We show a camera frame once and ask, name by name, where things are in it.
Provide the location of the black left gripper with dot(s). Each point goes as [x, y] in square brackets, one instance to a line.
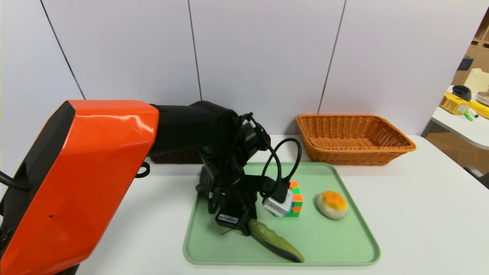
[228, 219]

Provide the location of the colourful puzzle cube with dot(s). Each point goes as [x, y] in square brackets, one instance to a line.
[297, 198]

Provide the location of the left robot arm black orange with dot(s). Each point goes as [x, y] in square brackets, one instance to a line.
[76, 172]

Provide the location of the dark brown wicker basket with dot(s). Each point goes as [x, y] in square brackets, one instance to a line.
[175, 157]

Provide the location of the orange wicker basket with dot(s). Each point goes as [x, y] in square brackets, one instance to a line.
[351, 156]

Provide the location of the light green plastic tray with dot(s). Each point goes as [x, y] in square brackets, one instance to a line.
[324, 240]

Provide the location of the white bun with orange top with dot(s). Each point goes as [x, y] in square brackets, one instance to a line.
[332, 204]

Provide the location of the white side table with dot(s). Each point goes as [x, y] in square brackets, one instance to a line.
[466, 131]

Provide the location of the yellow cardboard box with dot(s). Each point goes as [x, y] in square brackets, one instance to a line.
[452, 104]

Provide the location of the green marker pen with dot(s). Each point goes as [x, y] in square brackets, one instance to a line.
[467, 116]

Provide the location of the black tape roll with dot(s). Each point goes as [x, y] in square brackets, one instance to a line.
[460, 93]

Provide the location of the black and white pen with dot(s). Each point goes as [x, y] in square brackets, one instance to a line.
[473, 113]

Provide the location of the beige bowl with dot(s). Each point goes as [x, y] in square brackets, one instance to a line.
[483, 100]

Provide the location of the cream plastic container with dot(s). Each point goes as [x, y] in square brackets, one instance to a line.
[477, 80]

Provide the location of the wooden shelving unit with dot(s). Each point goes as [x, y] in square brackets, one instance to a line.
[480, 53]

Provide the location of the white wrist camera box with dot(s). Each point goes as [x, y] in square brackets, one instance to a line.
[277, 208]

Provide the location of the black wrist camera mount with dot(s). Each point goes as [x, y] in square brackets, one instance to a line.
[259, 183]

